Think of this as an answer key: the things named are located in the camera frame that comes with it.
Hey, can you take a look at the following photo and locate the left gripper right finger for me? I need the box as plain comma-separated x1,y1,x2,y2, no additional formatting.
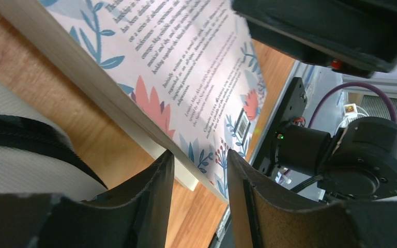
227,150,397,247

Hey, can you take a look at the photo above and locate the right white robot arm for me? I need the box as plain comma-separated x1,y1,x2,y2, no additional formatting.
232,1,397,200

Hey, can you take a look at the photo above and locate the floral cover notebook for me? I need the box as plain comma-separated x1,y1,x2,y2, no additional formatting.
0,1,267,201

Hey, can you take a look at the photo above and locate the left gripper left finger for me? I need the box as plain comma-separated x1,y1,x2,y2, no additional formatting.
0,151,174,247

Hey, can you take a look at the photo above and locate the beige canvas backpack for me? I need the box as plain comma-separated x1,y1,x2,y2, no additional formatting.
0,83,107,200

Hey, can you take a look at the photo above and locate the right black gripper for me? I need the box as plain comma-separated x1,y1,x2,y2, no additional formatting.
231,0,397,78

